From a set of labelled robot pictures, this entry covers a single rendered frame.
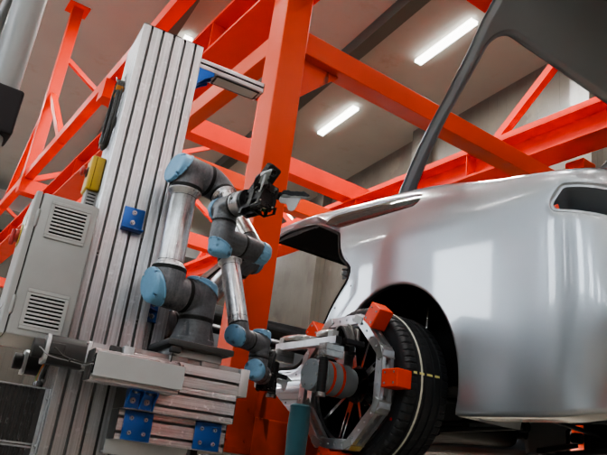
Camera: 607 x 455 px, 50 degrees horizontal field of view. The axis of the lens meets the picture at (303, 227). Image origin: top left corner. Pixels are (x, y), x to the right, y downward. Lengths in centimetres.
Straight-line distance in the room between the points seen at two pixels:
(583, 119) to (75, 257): 406
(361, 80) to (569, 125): 208
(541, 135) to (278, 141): 277
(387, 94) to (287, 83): 74
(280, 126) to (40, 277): 159
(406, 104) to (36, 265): 254
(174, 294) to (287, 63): 175
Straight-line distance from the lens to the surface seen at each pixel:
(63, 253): 225
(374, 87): 392
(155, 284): 212
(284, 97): 343
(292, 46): 361
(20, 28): 67
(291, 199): 189
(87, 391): 226
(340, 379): 270
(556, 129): 548
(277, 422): 305
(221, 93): 418
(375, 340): 264
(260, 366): 245
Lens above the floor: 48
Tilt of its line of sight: 20 degrees up
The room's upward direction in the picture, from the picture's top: 7 degrees clockwise
